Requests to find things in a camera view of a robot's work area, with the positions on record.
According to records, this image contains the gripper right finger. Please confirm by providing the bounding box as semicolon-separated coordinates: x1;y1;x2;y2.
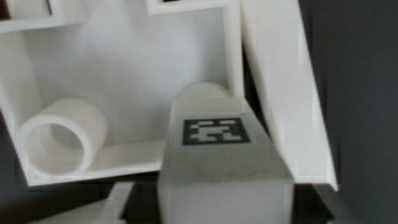
313;184;364;224

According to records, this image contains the white chair seat part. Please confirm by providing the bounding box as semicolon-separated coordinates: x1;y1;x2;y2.
0;0;244;186

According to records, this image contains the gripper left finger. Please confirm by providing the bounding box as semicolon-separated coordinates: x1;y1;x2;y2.
29;182;135;224

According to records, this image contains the white right fence bar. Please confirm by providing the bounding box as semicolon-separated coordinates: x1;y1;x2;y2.
240;0;338;186

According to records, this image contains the white chair leg with tag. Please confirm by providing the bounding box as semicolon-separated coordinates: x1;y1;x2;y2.
158;82;293;224

